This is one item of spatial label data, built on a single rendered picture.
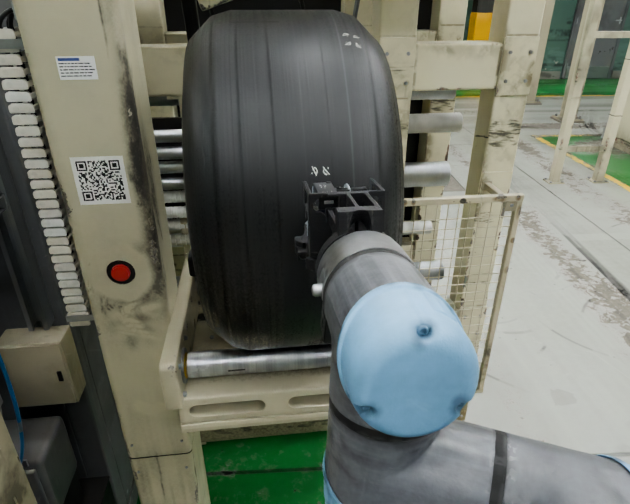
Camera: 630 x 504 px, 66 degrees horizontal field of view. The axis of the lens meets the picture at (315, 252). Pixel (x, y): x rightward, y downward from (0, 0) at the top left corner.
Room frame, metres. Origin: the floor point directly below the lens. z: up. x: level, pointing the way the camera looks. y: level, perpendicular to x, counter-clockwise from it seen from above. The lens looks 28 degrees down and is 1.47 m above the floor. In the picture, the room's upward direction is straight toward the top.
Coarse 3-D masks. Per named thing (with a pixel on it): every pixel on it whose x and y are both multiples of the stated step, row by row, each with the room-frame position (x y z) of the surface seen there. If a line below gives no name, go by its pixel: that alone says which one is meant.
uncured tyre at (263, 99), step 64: (192, 64) 0.68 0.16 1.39; (256, 64) 0.65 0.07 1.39; (320, 64) 0.66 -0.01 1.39; (384, 64) 0.71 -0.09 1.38; (192, 128) 0.61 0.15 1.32; (256, 128) 0.59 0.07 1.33; (320, 128) 0.59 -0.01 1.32; (384, 128) 0.61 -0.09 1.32; (192, 192) 0.57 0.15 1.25; (256, 192) 0.55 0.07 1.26; (192, 256) 0.59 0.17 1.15; (256, 256) 0.54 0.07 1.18; (256, 320) 0.55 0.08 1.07
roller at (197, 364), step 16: (192, 352) 0.67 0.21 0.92; (208, 352) 0.67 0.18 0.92; (224, 352) 0.67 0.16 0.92; (240, 352) 0.67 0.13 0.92; (256, 352) 0.67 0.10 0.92; (272, 352) 0.67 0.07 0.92; (288, 352) 0.67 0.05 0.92; (304, 352) 0.67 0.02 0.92; (320, 352) 0.67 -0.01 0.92; (192, 368) 0.64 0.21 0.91; (208, 368) 0.64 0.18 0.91; (224, 368) 0.64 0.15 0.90; (240, 368) 0.65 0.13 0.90; (256, 368) 0.65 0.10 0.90; (272, 368) 0.65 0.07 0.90; (288, 368) 0.66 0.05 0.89; (304, 368) 0.66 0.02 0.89
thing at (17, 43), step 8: (8, 8) 0.72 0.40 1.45; (0, 16) 0.71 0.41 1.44; (8, 16) 0.73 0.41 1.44; (0, 24) 0.72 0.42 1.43; (8, 24) 0.73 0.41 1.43; (0, 40) 0.70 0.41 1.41; (8, 40) 0.70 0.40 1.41; (16, 40) 0.70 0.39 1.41; (0, 48) 0.70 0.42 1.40; (8, 48) 0.70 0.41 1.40; (16, 48) 0.70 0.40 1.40; (72, 320) 0.70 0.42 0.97; (80, 320) 0.70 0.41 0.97; (88, 320) 0.70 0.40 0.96
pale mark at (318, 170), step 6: (312, 162) 0.57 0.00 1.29; (318, 162) 0.57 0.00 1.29; (324, 162) 0.57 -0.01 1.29; (330, 162) 0.57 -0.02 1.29; (312, 168) 0.57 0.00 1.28; (318, 168) 0.57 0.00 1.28; (324, 168) 0.57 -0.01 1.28; (330, 168) 0.57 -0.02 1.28; (312, 174) 0.57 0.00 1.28; (318, 174) 0.57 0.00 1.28; (324, 174) 0.57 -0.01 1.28; (330, 174) 0.57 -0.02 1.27; (312, 180) 0.56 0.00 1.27; (318, 180) 0.56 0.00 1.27; (324, 180) 0.56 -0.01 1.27; (330, 180) 0.57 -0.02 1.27
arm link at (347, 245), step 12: (336, 240) 0.34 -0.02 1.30; (348, 240) 0.33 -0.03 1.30; (360, 240) 0.32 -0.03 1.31; (372, 240) 0.32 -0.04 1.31; (384, 240) 0.33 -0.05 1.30; (336, 252) 0.32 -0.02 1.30; (348, 252) 0.31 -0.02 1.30; (324, 264) 0.32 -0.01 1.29; (336, 264) 0.30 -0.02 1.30; (324, 276) 0.32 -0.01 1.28; (312, 288) 0.31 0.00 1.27
